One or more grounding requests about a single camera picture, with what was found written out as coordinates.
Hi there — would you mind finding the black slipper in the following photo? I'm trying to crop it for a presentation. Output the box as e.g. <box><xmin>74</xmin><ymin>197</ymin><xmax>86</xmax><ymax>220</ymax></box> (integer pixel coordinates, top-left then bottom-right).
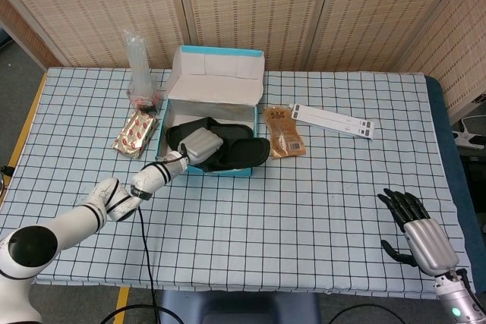
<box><xmin>166</xmin><ymin>116</ymin><xmax>254</xmax><ymax>154</ymax></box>
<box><xmin>195</xmin><ymin>137</ymin><xmax>271</xmax><ymax>173</ymax></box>

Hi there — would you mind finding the white folding stand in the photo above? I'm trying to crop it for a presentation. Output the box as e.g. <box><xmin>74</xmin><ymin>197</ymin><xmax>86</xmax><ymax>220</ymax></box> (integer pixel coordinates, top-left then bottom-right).
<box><xmin>289</xmin><ymin>102</ymin><xmax>375</xmax><ymax>141</ymax></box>

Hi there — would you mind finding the blue cardboard shoe box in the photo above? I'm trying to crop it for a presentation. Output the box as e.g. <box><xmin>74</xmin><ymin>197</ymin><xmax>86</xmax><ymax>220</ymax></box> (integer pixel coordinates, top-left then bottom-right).
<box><xmin>154</xmin><ymin>45</ymin><xmax>266</xmax><ymax>178</ymax></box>

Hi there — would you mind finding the woven bamboo folding screen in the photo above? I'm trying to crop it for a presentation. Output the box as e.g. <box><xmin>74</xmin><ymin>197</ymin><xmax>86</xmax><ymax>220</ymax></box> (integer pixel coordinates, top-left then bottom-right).
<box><xmin>0</xmin><ymin>0</ymin><xmax>486</xmax><ymax>124</ymax></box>

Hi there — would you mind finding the tall clear plastic sleeve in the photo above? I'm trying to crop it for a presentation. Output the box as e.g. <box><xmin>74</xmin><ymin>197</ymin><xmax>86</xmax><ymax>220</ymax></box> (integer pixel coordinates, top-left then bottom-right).
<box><xmin>121</xmin><ymin>29</ymin><xmax>153</xmax><ymax>93</ymax></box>

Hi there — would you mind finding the black floor cable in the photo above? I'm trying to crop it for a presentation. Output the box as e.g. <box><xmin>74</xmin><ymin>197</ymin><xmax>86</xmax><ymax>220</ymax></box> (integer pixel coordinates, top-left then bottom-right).
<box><xmin>329</xmin><ymin>302</ymin><xmax>441</xmax><ymax>324</ymax></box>

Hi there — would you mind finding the gold foil packet red print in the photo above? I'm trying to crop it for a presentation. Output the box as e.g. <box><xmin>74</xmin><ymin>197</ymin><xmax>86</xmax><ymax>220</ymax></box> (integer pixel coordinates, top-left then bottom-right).
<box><xmin>111</xmin><ymin>110</ymin><xmax>159</xmax><ymax>159</ymax></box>

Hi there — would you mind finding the light blue checkered tablecloth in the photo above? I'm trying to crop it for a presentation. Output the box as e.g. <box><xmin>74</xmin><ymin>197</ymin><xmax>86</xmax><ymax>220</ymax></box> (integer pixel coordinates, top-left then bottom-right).
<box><xmin>0</xmin><ymin>67</ymin><xmax>475</xmax><ymax>300</ymax></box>

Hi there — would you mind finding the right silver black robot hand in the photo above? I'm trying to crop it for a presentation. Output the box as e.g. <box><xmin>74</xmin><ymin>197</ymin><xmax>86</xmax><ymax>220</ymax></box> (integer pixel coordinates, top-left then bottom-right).
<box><xmin>377</xmin><ymin>187</ymin><xmax>460</xmax><ymax>276</ymax></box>

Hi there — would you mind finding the brown spout pouch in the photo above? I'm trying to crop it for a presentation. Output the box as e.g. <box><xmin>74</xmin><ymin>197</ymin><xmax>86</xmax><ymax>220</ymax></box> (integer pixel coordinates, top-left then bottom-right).
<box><xmin>264</xmin><ymin>104</ymin><xmax>307</xmax><ymax>159</ymax></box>

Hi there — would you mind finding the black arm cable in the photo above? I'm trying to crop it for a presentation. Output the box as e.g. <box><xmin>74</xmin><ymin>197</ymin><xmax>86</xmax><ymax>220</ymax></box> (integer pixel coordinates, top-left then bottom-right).
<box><xmin>104</xmin><ymin>143</ymin><xmax>191</xmax><ymax>324</ymax></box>

